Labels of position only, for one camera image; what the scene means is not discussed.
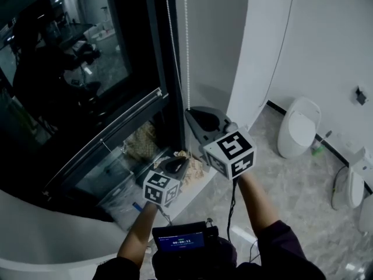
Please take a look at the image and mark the dark framed window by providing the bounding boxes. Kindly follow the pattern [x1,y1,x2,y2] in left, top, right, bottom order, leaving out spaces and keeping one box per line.
[0,0,188,215]

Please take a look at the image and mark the person's right forearm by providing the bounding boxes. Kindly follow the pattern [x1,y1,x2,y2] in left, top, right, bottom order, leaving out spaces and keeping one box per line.
[236,172,278,239]

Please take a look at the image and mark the woven straw basket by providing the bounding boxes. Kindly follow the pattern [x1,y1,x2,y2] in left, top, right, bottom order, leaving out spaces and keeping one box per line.
[124,123,164,163]

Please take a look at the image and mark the white oval toilet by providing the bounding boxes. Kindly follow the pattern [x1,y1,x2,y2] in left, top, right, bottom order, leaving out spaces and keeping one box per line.
[276,96,322,159]

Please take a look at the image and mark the person's left forearm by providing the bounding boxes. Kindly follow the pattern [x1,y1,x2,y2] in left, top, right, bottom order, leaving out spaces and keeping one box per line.
[116,201,160,270]

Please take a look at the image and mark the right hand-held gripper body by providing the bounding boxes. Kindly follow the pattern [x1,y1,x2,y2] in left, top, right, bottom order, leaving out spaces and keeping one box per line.
[185,106,258,181]

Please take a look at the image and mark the thin white wall cable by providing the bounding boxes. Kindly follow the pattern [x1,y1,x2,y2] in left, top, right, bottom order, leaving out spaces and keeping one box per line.
[258,0,297,109]

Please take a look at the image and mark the clear plastic bag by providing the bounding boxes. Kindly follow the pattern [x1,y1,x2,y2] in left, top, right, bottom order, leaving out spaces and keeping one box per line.
[96,172,147,233]

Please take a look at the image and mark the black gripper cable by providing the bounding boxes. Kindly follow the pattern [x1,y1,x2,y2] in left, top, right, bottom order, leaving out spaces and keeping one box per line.
[156,206,173,226]
[226,178,238,243]

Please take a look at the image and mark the black device with screen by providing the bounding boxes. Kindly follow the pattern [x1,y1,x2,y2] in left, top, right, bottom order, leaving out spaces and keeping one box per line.
[152,220,220,254]

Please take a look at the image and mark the white roller blind bead chain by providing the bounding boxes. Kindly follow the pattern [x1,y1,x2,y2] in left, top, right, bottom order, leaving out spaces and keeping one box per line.
[163,0,192,110]

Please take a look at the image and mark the white toilet with box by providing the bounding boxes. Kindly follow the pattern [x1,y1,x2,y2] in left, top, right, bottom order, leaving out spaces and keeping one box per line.
[345,148,373,210]

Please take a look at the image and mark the green bottle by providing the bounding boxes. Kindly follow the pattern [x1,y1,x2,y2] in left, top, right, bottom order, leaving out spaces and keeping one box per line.
[311,143,325,158]

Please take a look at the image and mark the white curved ledge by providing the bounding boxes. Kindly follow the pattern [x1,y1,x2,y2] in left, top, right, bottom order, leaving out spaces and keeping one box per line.
[0,187,153,280]

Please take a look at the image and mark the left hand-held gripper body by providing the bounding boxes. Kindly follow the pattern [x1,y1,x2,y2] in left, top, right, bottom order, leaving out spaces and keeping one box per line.
[142,156,191,208]

